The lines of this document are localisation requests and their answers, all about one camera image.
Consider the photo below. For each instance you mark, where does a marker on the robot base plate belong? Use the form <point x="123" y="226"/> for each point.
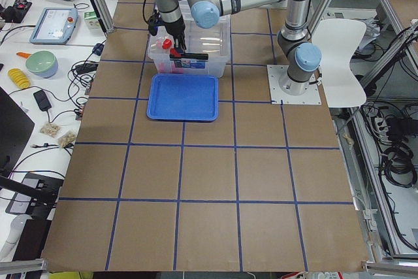
<point x="284" y="91"/>

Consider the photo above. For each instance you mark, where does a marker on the green white carton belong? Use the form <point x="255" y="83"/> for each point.
<point x="91" y="20"/>

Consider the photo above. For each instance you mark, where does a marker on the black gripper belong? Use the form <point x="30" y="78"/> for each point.
<point x="174" y="28"/>

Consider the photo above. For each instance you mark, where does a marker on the clear plastic storage box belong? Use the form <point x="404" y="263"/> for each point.
<point x="215" y="42"/>

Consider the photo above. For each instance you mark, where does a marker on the green bowl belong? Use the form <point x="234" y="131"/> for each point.
<point x="42" y="63"/>

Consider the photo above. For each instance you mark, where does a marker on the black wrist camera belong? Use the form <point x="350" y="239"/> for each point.
<point x="154" y="22"/>

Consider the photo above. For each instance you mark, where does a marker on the blue tray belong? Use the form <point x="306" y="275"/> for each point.
<point x="183" y="97"/>

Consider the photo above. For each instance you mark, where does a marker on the toy carrot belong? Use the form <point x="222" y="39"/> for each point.
<point x="23" y="54"/>

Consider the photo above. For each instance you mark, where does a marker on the white chair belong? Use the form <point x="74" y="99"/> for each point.
<point x="338" y="40"/>

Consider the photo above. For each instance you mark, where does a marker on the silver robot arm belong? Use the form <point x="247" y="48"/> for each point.
<point x="304" y="57"/>

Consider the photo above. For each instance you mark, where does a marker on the yellow toy corn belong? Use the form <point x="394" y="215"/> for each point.
<point x="19" y="78"/>

